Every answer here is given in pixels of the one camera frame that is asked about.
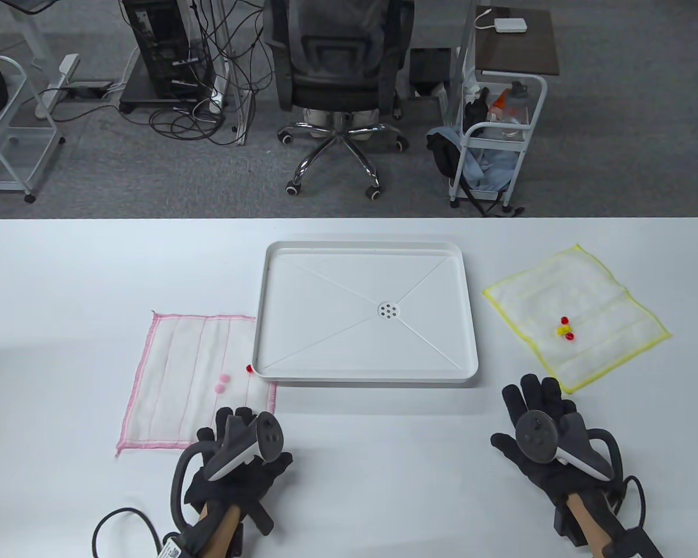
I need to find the person's left hand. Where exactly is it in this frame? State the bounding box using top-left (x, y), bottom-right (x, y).
top-left (185, 407), bottom-right (294, 513)

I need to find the person's right hand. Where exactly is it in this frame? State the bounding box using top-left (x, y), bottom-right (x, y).
top-left (491, 375), bottom-right (623, 506)

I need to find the yellow-edged white dish cloth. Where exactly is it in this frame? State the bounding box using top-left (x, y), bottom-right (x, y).
top-left (482, 244), bottom-right (672, 395)

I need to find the pink-edged white dish cloth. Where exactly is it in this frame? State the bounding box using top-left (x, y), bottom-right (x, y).
top-left (115, 311), bottom-right (278, 457)

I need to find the person's left forearm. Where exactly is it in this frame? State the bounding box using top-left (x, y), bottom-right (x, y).
top-left (195, 503), bottom-right (242, 558)

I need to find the person's right forearm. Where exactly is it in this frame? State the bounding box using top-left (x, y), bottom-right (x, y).
top-left (567, 488), bottom-right (611, 558)

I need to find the blue cloth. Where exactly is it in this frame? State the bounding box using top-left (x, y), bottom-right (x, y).
top-left (442, 125), bottom-right (515, 192)

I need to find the grey white hand controller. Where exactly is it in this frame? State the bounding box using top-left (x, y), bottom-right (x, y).
top-left (172, 412), bottom-right (286, 524)
top-left (517, 410), bottom-right (626, 489)

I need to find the black labelled wrist module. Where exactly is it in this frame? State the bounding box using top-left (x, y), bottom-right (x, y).
top-left (162, 526), bottom-right (210, 558)
top-left (605, 523), bottom-right (664, 558)

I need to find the white rectangular tray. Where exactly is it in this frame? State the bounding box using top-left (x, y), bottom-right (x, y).
top-left (252, 241), bottom-right (479, 389)

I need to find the white cart with bottles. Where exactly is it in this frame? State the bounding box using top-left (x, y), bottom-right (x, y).
top-left (448, 73), bottom-right (549, 210)

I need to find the orange bottle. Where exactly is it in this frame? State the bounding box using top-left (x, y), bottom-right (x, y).
top-left (487, 87), bottom-right (512, 123)

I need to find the clear bottle with grey cap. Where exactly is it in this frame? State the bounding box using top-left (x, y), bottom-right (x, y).
top-left (503, 81), bottom-right (530, 140)

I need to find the white shoe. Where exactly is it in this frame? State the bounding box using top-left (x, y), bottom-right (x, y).
top-left (349, 109), bottom-right (382, 137)
top-left (302, 109), bottom-right (333, 139)

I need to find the brown side table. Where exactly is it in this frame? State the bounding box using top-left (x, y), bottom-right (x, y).
top-left (476, 6), bottom-right (561, 76)

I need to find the black box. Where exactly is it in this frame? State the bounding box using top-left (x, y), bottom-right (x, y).
top-left (410, 48), bottom-right (451, 96)

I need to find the black mesh office chair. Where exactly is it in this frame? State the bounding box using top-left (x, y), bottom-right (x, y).
top-left (263, 0), bottom-right (415, 201)

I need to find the white power strip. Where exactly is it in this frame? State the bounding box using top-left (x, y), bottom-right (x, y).
top-left (208, 76), bottom-right (229, 114)

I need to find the black wheeled platform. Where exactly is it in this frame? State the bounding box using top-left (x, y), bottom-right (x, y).
top-left (119, 78), bottom-right (222, 114)

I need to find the white cart with black bag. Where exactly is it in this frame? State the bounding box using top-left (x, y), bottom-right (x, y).
top-left (0, 55), bottom-right (67, 204)

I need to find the dark floor socket box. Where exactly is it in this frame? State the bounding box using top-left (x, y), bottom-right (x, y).
top-left (64, 81), bottom-right (114, 99)

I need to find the black computer tower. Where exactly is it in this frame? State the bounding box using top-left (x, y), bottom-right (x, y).
top-left (121, 0), bottom-right (216, 99)

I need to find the white desk foot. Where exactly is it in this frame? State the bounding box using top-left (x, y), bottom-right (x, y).
top-left (9, 0), bottom-right (81, 120)

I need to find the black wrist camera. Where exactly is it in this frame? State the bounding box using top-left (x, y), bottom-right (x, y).
top-left (244, 500), bottom-right (275, 534)
top-left (554, 505), bottom-right (585, 544)

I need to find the black glove cable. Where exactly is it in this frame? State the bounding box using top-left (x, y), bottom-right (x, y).
top-left (91, 507), bottom-right (181, 558)
top-left (611, 475), bottom-right (646, 535)

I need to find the black strap bag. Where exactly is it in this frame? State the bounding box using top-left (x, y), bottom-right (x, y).
top-left (426, 131), bottom-right (463, 181)

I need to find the white desk leg frame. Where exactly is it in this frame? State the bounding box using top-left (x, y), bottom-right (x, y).
top-left (209, 0), bottom-right (257, 146)

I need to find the tangle of black cables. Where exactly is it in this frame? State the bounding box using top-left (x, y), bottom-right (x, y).
top-left (122, 0), bottom-right (268, 146)

